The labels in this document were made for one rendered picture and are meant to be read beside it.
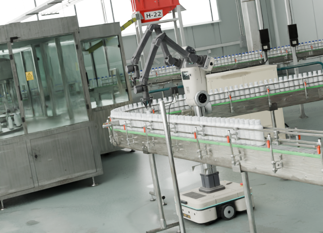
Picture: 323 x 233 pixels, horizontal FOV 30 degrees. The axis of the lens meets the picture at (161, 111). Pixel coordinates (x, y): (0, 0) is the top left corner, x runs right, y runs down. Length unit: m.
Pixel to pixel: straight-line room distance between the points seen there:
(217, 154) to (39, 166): 4.16
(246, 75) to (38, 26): 3.26
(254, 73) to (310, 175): 5.91
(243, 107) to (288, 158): 3.34
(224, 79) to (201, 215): 3.87
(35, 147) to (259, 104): 3.00
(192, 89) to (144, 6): 6.21
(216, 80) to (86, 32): 2.49
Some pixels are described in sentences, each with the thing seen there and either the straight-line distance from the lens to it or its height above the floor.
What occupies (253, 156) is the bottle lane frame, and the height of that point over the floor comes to 0.93.
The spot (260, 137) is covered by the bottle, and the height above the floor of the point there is 1.06.
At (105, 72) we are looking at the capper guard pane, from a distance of 10.44.
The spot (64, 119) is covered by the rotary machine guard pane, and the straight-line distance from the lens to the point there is 8.22.
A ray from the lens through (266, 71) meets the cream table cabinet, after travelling 9.43.
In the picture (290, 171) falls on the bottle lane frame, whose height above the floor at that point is 0.88.
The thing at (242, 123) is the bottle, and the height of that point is 1.14.
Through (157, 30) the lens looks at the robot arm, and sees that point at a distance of 5.97.
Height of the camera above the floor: 1.72
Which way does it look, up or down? 6 degrees down
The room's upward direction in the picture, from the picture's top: 9 degrees counter-clockwise
